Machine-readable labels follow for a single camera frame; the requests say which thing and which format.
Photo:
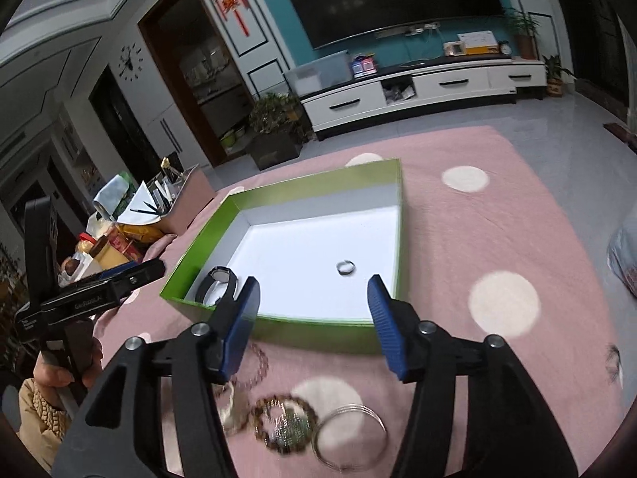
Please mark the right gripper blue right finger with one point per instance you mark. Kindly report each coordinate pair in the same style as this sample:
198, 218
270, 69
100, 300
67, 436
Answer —
393, 320

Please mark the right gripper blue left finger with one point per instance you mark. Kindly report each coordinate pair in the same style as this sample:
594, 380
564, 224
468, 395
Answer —
244, 315

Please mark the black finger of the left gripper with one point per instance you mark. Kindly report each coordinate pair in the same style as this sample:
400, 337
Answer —
138, 275

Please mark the silver wire bangle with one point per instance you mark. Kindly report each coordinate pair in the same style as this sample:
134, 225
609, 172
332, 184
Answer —
352, 438

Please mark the person's left hand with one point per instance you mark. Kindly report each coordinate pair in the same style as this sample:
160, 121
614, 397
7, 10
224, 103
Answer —
71, 355

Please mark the black wrist watch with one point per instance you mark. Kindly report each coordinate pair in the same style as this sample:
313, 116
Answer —
218, 286

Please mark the green cardboard box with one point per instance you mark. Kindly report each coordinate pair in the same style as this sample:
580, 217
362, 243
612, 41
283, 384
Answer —
313, 243

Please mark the pink desk organizer box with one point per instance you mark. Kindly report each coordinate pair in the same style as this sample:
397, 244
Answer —
192, 198

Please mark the tan jacket sleeve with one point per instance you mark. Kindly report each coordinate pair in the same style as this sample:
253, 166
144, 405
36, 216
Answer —
43, 428

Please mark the pink polka dot tablecloth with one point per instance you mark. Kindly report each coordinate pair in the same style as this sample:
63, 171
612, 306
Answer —
424, 312

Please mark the potted green plant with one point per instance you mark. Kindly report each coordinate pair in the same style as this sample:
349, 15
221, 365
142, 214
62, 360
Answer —
281, 129

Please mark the black hair clip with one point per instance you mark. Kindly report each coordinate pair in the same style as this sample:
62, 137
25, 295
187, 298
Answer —
613, 363

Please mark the clear plastic storage bin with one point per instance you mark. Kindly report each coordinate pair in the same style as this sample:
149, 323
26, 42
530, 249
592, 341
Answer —
321, 74

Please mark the white plastic shopping bag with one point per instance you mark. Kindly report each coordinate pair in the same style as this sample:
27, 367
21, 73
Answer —
622, 254

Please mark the white tv cabinet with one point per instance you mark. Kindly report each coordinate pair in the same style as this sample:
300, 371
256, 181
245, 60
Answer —
421, 85

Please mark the small plant by cabinet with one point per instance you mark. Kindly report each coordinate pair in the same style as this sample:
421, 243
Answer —
554, 75

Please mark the black wall clock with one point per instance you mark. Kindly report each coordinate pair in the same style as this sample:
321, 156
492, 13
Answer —
129, 64

